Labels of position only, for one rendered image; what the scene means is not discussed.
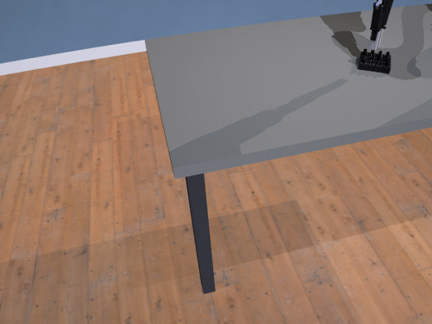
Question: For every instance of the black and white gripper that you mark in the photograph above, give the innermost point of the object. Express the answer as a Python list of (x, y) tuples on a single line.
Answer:
[(381, 10)]

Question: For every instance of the black knob box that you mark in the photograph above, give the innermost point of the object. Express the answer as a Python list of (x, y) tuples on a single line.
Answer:
[(375, 63)]

